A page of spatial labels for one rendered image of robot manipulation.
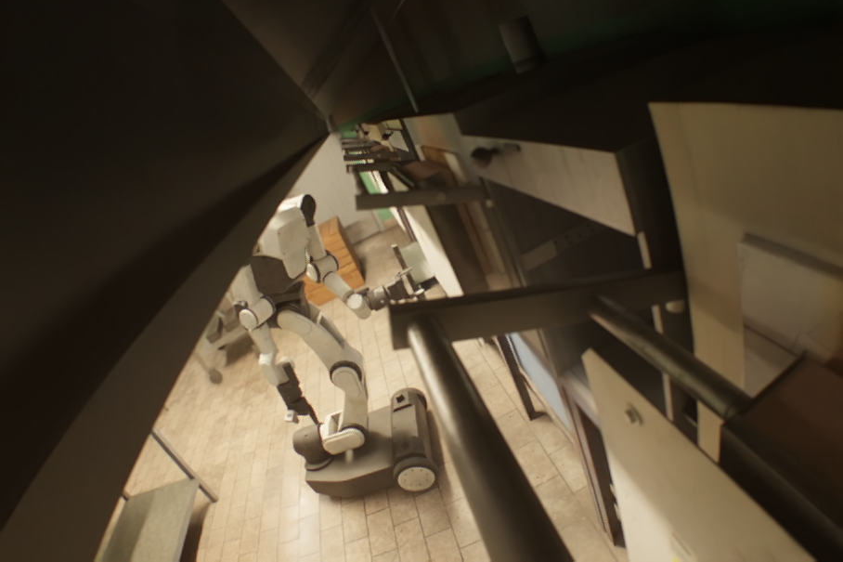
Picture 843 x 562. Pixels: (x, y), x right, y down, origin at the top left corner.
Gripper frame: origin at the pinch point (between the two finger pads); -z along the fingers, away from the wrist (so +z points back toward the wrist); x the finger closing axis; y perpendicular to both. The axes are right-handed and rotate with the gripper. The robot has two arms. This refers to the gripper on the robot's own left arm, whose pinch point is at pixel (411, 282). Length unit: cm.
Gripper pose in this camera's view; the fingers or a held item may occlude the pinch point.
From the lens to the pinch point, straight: 179.3
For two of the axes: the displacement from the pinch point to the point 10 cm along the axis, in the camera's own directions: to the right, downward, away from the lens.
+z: -9.0, 4.3, -0.2
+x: -4.1, -8.6, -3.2
